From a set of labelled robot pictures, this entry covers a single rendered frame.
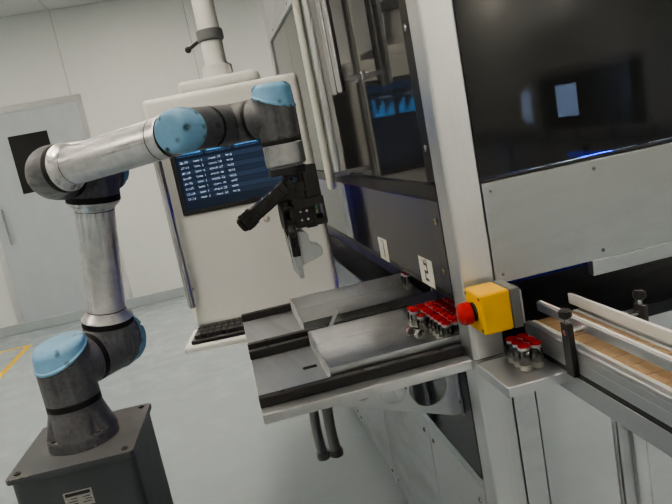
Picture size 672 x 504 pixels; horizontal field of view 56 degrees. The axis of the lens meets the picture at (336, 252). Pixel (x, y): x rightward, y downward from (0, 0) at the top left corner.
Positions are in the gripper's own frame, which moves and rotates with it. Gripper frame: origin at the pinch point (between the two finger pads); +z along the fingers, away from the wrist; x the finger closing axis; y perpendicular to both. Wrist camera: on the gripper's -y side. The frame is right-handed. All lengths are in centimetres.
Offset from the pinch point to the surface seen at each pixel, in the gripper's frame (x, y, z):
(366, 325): 19.7, 15.1, 19.9
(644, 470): -34, 45, 37
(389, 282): 54, 31, 20
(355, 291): 54, 20, 20
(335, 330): 19.7, 7.7, 19.3
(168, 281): 544, -79, 92
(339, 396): -11.0, 1.8, 21.9
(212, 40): 95, -2, -60
